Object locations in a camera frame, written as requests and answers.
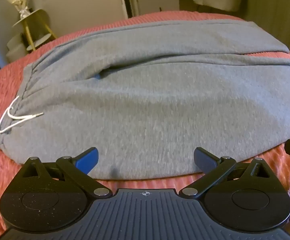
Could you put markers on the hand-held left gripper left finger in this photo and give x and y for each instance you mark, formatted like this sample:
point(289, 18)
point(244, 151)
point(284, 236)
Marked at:
point(88, 161)

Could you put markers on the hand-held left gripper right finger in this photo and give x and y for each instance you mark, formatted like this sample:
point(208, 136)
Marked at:
point(202, 161)

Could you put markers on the grey sweat pants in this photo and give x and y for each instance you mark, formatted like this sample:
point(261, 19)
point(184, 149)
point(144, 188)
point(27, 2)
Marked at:
point(145, 100)

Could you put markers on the pink ribbed blanket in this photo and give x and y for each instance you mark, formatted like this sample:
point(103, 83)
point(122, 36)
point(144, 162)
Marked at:
point(4, 175)

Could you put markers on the grey ottoman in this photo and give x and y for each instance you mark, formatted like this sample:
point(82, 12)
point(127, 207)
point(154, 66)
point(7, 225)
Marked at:
point(16, 50)

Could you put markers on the gold round side table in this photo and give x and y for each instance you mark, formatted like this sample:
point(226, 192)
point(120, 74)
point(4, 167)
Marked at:
point(36, 17)

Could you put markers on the grey mini fridge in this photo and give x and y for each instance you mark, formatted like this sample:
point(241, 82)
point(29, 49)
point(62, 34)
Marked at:
point(157, 2)

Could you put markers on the wrapped flower bouquet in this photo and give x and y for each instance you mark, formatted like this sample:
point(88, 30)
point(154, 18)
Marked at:
point(19, 1)

